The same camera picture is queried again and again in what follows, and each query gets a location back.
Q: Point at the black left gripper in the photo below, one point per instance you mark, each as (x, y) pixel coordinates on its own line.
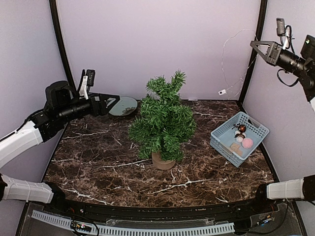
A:
(102, 110)

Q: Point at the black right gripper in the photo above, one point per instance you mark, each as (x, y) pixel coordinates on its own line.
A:
(271, 56)

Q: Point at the white light battery box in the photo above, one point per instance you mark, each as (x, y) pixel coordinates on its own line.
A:
(222, 92)

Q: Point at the small green christmas tree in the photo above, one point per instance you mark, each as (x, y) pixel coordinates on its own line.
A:
(164, 123)

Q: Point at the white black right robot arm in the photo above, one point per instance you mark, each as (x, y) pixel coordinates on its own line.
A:
(303, 67)

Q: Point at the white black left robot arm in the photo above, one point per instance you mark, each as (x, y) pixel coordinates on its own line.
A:
(63, 104)

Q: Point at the light blue ceramic plate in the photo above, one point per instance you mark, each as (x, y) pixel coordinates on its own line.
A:
(124, 107)

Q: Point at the dark red bauble ornament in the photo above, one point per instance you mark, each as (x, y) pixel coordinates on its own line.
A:
(242, 128)

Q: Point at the light blue plastic basket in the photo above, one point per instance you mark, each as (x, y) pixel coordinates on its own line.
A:
(223, 137)

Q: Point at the pink pompom ornament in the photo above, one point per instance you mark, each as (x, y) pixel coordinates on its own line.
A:
(247, 143)

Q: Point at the brown gingerbread ornament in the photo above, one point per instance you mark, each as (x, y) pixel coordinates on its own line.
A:
(236, 148)

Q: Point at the right black corner post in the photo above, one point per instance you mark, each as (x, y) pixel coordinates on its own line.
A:
(250, 69)

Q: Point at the black corner post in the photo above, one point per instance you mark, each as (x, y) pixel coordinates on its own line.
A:
(250, 69)
(62, 50)

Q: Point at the black front rail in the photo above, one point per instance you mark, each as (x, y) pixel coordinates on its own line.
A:
(236, 210)

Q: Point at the left black corner post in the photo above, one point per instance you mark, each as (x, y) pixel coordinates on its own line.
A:
(62, 50)

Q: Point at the white slotted cable duct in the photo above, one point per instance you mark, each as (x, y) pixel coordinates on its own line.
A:
(134, 228)

